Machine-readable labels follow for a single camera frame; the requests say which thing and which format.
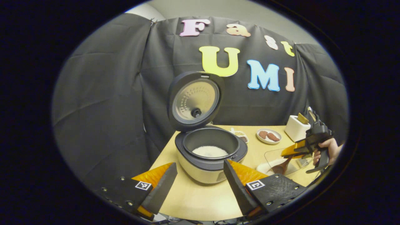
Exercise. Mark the reddish brown meat piece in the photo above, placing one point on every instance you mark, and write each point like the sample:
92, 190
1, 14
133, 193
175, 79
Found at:
263, 134
273, 137

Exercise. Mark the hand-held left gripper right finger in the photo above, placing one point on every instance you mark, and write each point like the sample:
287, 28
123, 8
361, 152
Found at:
237, 187

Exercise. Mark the white divided bean dish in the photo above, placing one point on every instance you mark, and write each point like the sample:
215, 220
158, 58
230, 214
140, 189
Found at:
241, 135

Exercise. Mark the grey rice cooker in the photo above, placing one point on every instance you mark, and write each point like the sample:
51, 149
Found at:
206, 172

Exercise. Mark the white rice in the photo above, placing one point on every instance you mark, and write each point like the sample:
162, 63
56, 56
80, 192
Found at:
210, 152
265, 168

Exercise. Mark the black backdrop cloth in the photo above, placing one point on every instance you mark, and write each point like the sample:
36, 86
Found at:
103, 93

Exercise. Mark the white round plate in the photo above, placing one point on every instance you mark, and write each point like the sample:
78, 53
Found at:
269, 142

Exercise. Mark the dark wooden spoon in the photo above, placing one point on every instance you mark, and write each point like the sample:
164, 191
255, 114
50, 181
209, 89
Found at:
279, 168

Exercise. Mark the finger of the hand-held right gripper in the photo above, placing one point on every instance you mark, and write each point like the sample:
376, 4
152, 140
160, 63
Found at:
293, 149

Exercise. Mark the brown toast slice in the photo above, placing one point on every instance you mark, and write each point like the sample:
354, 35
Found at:
302, 118

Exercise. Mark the white toaster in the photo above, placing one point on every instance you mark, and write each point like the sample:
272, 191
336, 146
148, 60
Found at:
293, 129

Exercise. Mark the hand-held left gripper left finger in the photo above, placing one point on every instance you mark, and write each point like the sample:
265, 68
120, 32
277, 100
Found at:
161, 190

